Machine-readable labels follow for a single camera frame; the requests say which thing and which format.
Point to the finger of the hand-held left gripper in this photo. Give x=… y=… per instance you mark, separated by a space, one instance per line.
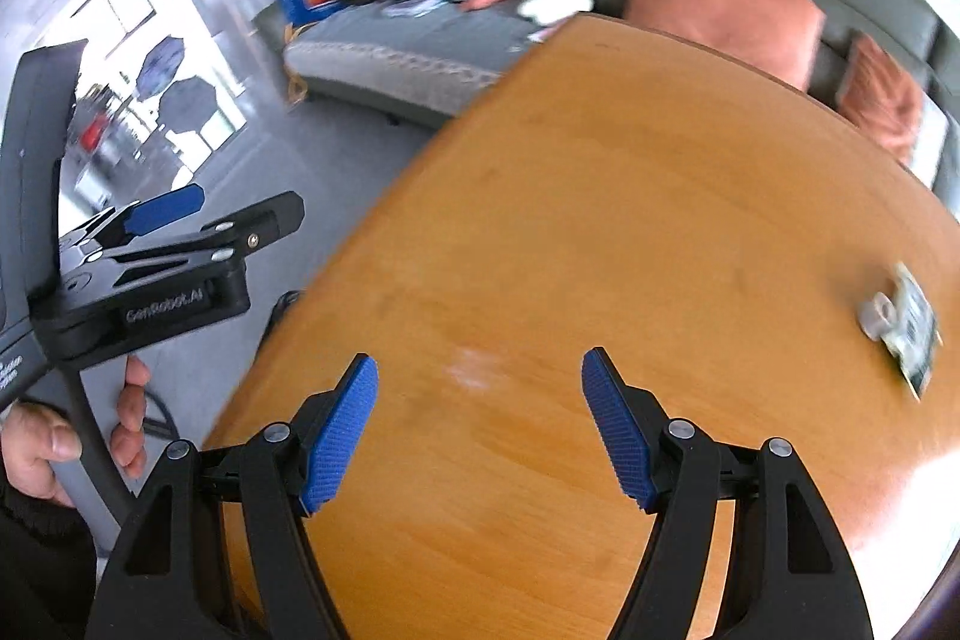
x=262 y=220
x=165 y=209

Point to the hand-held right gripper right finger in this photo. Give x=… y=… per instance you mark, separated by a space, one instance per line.
x=615 y=430

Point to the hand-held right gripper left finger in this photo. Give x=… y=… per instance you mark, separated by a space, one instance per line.
x=341 y=437

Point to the printed plastic packet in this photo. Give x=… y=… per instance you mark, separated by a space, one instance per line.
x=915 y=340

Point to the person's left forearm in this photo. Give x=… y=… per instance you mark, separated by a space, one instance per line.
x=37 y=572

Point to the person's left hand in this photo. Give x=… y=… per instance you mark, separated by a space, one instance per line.
x=30 y=445

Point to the dark umbrella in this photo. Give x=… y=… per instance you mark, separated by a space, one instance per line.
x=187 y=104
x=161 y=66

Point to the grey quilted sofa cover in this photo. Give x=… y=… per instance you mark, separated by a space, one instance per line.
x=420 y=40

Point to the clear plastic package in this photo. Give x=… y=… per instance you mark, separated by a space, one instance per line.
x=412 y=3

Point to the small white roll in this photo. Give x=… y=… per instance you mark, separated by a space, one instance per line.
x=877 y=317

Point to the small orange cushion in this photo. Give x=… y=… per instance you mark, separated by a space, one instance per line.
x=877 y=100

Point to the large orange cushion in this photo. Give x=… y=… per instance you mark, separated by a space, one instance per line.
x=720 y=18

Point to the grey white cushion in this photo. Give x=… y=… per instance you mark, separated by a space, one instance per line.
x=934 y=145

